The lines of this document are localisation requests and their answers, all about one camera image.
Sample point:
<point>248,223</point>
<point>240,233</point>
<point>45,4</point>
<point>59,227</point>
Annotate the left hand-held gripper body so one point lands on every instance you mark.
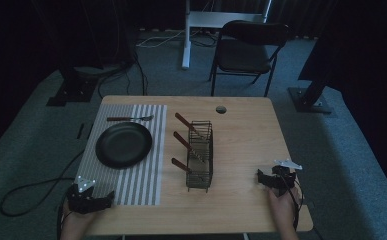
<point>81,200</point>

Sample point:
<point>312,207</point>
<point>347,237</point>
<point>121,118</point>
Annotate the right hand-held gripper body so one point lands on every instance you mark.
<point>283,176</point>

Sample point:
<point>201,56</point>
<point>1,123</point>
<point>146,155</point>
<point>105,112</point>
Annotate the person's left hand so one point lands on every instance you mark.
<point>76,221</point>

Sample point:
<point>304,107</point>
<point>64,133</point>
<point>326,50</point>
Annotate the person's right hand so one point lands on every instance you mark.
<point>282,208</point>

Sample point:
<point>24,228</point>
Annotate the grey striped placemat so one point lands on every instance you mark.
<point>134,186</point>

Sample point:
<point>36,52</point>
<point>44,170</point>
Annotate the black round plate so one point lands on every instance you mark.
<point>123,145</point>

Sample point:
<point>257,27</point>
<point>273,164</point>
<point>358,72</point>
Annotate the dark floor strip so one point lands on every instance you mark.
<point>80,131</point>

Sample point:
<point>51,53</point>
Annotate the black slanted stand with base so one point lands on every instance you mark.
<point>311,100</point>

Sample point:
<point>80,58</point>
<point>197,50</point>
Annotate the black folding chair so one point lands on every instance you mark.
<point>244,56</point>

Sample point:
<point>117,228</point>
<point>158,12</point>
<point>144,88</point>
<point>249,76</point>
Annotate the grey round stand base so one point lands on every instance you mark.
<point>96,70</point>

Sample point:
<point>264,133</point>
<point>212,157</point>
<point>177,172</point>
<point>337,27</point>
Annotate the black stand with base plate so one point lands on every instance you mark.
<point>72,90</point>

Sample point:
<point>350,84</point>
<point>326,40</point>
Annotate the white desk frame leg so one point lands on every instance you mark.
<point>187,43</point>

